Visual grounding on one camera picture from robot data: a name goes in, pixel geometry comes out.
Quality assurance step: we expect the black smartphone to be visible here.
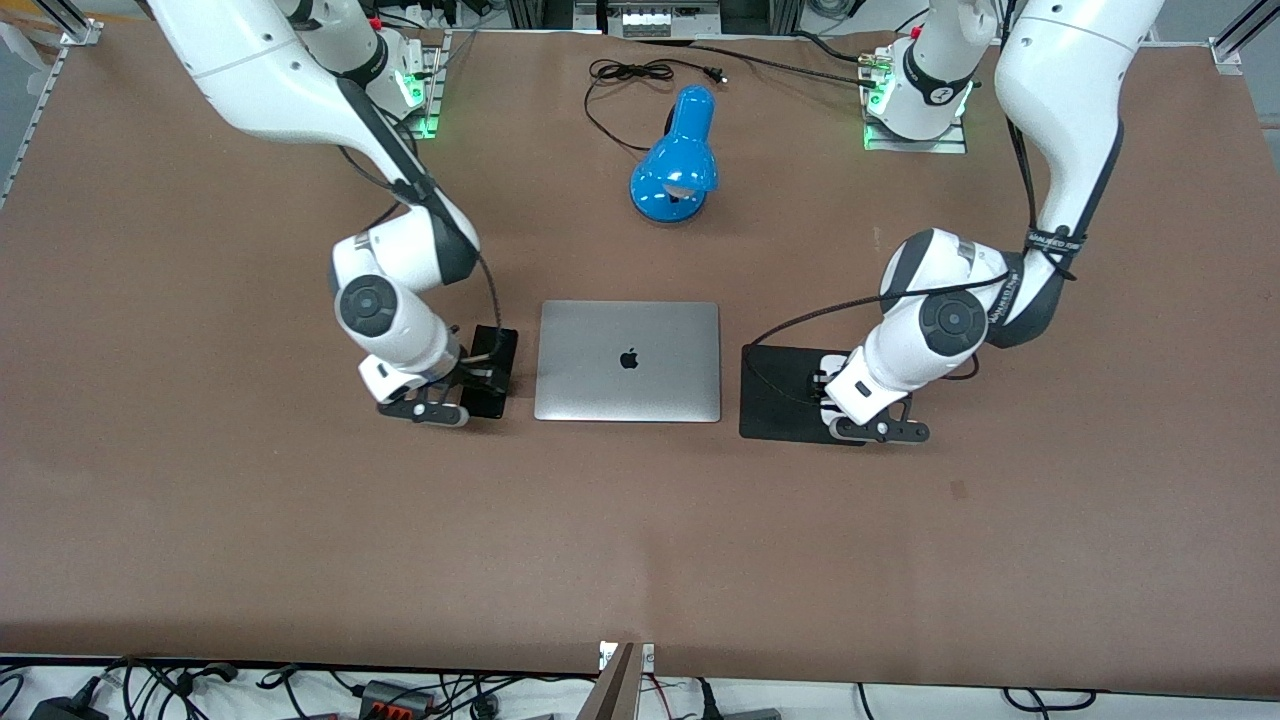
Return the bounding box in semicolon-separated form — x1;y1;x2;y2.
457;325;520;420

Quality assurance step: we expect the black mouse pad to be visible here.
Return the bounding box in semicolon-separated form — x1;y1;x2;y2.
738;343;868;447

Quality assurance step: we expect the silver closed laptop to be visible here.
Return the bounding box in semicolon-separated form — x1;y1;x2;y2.
533;300;722;424

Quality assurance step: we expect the brown table cover mat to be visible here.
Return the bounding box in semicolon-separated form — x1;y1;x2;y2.
0;18;1280;701

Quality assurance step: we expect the blue desk lamp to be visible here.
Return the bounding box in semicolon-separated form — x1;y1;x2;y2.
629;84;720;225

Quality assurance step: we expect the grey adapter with orange clips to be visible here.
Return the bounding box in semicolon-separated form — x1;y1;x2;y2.
340;679;437;720

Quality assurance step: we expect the grey power strip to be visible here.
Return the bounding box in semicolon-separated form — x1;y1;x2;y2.
620;0;722;40

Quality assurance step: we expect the black power adapter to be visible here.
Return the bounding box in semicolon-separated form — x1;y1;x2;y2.
28;688;109;720

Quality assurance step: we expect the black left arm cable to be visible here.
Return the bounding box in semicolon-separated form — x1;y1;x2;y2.
745;100;1087;407

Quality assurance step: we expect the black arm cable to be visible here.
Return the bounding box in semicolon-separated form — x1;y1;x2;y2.
335;80;507;353
745;100;1087;407

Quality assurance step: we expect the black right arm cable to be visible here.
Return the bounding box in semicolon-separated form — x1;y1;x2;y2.
335;80;507;353

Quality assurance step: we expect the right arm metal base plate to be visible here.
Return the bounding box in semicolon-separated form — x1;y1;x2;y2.
380;30;442;140

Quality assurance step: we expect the black lamp power cord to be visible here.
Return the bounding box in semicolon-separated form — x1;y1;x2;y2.
583;58;729;157

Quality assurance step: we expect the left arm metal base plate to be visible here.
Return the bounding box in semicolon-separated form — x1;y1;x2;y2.
862;45;969;155

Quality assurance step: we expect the black braided table cable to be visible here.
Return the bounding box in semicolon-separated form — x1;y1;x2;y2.
640;30;891;91

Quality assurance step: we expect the aluminium profile post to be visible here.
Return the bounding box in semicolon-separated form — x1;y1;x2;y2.
590;643;642;720

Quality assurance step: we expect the black looped cable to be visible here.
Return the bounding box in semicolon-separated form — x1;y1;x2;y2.
1002;687;1098;712

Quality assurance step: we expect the tangled black cable bundle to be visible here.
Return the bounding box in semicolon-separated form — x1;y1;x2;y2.
98;655;243;720

